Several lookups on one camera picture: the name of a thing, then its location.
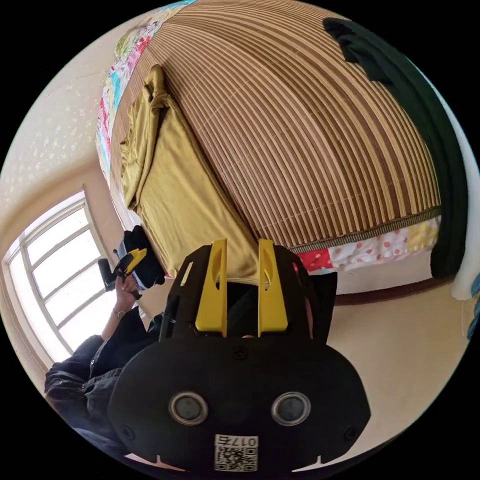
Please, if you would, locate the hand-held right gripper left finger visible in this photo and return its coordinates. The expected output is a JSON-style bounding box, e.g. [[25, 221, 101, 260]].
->
[[195, 238, 229, 337]]

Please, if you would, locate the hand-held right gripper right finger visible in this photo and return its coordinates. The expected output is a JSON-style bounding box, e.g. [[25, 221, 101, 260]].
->
[[258, 239, 290, 337]]

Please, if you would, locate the brown long sleeve shirt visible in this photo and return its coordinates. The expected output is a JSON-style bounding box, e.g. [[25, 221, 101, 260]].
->
[[119, 64, 271, 284]]

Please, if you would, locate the person's left forearm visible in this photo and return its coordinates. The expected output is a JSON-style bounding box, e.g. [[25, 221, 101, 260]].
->
[[100, 301, 140, 340]]

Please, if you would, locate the person's left hand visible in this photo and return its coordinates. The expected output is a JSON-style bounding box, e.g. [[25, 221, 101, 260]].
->
[[114, 275, 142, 313]]

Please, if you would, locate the window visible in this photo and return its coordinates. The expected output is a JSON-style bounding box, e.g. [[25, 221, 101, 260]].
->
[[1, 191, 121, 361]]

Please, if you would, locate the bed with striped woven mat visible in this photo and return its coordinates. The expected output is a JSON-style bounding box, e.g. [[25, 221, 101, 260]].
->
[[95, 0, 443, 297]]

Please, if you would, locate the pile of clothes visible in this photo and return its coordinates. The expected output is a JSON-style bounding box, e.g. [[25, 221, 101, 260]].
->
[[322, 16, 470, 280]]

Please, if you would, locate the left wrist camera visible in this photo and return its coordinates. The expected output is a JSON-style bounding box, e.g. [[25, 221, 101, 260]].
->
[[96, 257, 115, 293]]

